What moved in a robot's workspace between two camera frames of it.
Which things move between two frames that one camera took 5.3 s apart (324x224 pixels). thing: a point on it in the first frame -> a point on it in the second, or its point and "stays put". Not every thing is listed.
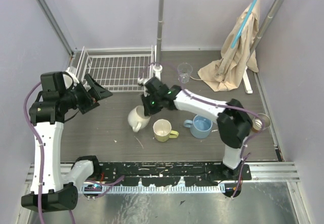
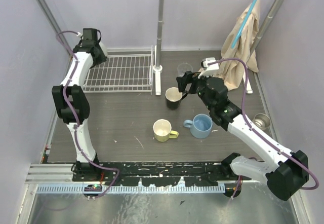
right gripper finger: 150,105 -> 185,81
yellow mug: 162,131 stays put
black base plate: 171,173 stays put
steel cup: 260,122 stays put
